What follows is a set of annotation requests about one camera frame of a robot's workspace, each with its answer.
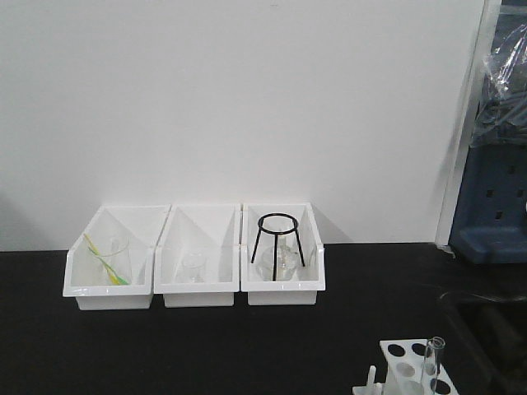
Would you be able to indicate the clear glass test tube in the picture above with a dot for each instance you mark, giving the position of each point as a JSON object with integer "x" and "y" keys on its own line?
{"x": 431, "y": 365}

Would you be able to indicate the white test tube rack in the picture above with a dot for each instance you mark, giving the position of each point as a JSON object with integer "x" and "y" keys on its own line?
{"x": 404, "y": 367}

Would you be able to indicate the blue plastic pegboard rack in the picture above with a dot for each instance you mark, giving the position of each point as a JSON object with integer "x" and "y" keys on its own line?
{"x": 490, "y": 216}

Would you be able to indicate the white right storage bin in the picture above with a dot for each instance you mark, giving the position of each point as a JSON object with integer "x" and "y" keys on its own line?
{"x": 306, "y": 282}

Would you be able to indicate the white storage bin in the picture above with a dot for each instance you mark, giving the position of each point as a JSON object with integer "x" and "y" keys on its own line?
{"x": 306, "y": 282}
{"x": 212, "y": 230}
{"x": 84, "y": 279}

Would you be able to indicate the clear glass flask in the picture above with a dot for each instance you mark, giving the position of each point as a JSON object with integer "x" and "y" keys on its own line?
{"x": 281, "y": 269}

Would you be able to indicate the white middle storage bin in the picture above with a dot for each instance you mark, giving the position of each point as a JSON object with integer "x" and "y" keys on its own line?
{"x": 212, "y": 230}

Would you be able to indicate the small clear glass beaker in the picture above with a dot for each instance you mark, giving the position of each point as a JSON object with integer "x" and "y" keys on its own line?
{"x": 192, "y": 268}

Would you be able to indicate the white left storage bin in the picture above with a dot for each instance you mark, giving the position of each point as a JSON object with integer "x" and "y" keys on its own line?
{"x": 84, "y": 279}

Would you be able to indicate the clear plastic bag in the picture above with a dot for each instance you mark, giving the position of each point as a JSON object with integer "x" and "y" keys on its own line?
{"x": 501, "y": 117}

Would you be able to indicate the black sink basin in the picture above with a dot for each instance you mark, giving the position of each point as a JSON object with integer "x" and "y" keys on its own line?
{"x": 494, "y": 330}

